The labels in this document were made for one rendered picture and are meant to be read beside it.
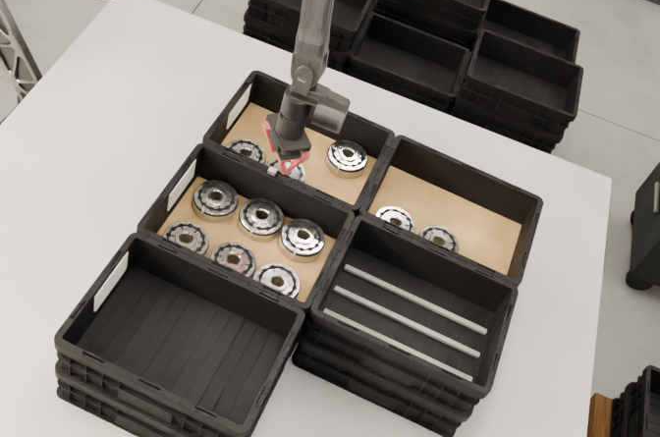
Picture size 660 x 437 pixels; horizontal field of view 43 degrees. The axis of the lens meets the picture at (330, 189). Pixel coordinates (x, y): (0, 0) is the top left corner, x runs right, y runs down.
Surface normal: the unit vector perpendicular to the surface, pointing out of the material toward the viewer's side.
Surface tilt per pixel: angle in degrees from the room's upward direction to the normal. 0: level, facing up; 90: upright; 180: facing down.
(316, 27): 64
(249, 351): 0
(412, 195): 0
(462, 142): 0
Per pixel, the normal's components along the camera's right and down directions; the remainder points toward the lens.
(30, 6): 0.23, -0.63
